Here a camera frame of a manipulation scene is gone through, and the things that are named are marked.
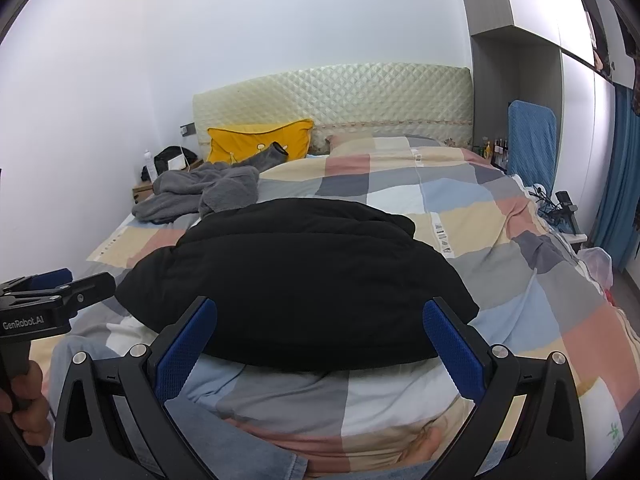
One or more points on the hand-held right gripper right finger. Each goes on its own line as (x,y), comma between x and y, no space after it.
(452,355)

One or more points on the yellow pillow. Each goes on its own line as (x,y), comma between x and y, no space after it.
(260,140)

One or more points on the blue curtain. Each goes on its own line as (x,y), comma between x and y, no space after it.
(617,185)

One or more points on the white bottle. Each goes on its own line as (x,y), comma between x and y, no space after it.
(148,165)

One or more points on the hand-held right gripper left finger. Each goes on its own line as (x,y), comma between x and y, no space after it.
(187,350)

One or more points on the translucent plastic bag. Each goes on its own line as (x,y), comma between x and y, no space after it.
(597,265)

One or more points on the hanging dark clothes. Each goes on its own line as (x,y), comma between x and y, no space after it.
(630,35)

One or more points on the wall socket panel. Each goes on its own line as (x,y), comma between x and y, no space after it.
(187,130)

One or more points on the dark grey garment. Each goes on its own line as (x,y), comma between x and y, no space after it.
(267,156)

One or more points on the wooden nightstand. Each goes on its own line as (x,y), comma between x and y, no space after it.
(142,192)

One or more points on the black stand device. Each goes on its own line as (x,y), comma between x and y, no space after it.
(567,207)

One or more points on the grey white wardrobe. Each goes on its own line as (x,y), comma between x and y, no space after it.
(540,0)

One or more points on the pink pillow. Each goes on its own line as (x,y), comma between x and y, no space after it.
(347,142)

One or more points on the black bag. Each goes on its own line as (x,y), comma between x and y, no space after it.
(165,152)

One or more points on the black padded jacket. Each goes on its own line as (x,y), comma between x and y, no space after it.
(300,280)

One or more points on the person's left hand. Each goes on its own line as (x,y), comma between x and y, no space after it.
(30,410)

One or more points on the cluster of small bottles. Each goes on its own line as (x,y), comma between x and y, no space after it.
(495,152)

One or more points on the grey fleece garment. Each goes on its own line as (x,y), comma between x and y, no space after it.
(210,185)

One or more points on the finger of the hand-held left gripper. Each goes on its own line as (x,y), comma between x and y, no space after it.
(50,280)
(90,290)

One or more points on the checked pastel quilt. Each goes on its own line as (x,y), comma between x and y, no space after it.
(500,260)

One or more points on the cream quilted headboard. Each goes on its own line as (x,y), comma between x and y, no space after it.
(350,95)

